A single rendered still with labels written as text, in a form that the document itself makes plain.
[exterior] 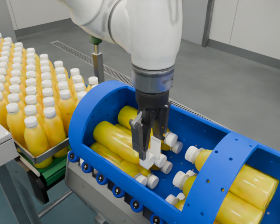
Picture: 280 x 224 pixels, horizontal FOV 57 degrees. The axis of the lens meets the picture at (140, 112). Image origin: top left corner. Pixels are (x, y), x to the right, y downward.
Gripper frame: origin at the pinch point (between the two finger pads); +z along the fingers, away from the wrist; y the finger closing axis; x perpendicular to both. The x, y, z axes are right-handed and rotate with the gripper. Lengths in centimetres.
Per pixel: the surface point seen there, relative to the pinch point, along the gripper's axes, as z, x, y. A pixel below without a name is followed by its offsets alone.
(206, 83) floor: 113, 96, 237
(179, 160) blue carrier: 13.9, -0.8, 14.9
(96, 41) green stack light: -4, 66, 40
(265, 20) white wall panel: 52, 75, 342
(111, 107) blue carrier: 0.4, 23.7, 8.7
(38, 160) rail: 17.1, 37.6, -14.1
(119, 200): 20.6, 7.0, -5.6
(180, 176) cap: 1.1, -10.0, -0.6
